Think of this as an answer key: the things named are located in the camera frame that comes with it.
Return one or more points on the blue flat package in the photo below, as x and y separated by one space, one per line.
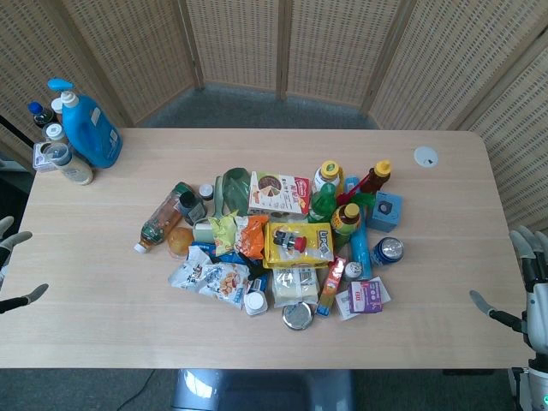
227 258

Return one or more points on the white-capped brown bottle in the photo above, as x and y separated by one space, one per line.
57 109

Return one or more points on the red emergency stop button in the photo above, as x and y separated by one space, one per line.
289 240

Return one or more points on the brown tea bottle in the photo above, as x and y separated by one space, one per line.
160 222

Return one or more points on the iced tea bottle yellow cap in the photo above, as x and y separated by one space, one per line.
346 222

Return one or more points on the clear plastic box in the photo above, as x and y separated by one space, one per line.
39 158

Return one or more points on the blue pump detergent bottle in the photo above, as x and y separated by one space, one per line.
92 132

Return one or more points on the orange snack bag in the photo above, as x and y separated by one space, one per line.
252 235

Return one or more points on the red plastic utensil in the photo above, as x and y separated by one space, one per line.
353 190

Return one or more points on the pale green spoon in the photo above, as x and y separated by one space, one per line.
218 197

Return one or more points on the white snack bag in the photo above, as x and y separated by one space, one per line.
214 278

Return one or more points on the white cake box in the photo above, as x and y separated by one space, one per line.
278 192

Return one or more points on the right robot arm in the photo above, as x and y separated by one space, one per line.
533 385

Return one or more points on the white pill bottle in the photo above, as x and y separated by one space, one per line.
255 301

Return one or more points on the blue tube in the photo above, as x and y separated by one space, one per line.
360 252

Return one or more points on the light blue cardboard box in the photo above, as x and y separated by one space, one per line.
385 212

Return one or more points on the yellow plastic package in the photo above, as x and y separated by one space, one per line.
317 246

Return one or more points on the red yellow stick box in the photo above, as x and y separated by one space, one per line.
330 289

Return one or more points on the blue drink can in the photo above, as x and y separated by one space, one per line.
387 251

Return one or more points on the clear jar with white lid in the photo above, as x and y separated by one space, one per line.
55 132

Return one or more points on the yellow green snack bag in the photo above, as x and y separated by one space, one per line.
223 233

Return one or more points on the green soda bottle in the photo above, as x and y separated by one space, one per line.
323 205

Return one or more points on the jar with blue lid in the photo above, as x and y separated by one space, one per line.
42 115

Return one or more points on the black-capped dark labelled jar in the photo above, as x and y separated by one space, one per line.
194 210

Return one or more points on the small silver top can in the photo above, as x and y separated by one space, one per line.
353 269

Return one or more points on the beige powder packet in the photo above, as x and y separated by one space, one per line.
295 287

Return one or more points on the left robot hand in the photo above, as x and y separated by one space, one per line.
13 245

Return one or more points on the white bottle with yellow cap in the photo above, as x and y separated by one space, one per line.
327 173

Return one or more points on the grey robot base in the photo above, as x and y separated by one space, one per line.
261 389

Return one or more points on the purple white box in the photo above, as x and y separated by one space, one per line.
364 297

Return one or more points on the brown honey bottle yellow cap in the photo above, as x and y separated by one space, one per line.
377 175

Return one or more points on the small dark jar white lid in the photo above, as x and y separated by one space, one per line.
206 192

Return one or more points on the wicker folding screen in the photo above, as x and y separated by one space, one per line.
274 43

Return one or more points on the green plastic toy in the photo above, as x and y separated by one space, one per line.
366 203

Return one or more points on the green plastic bag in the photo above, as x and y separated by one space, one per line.
235 188

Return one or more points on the pale green cup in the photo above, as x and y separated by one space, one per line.
202 231

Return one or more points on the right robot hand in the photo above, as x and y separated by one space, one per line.
535 274

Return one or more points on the clear jar beige contents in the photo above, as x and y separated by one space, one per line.
73 164

